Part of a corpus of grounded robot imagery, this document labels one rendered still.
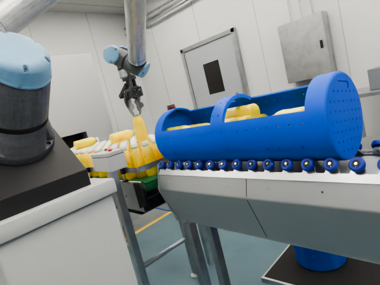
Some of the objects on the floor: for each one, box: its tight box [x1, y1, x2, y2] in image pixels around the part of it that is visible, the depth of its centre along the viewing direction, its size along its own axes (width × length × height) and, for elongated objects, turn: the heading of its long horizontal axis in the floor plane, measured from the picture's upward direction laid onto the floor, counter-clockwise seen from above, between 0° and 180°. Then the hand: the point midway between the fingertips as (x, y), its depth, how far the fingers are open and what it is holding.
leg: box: [205, 226, 231, 285], centre depth 174 cm, size 6×6×63 cm
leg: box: [184, 221, 211, 285], centre depth 165 cm, size 6×6×63 cm
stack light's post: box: [197, 224, 214, 266], centre depth 224 cm, size 4×4×110 cm
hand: (135, 112), depth 172 cm, fingers closed on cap, 4 cm apart
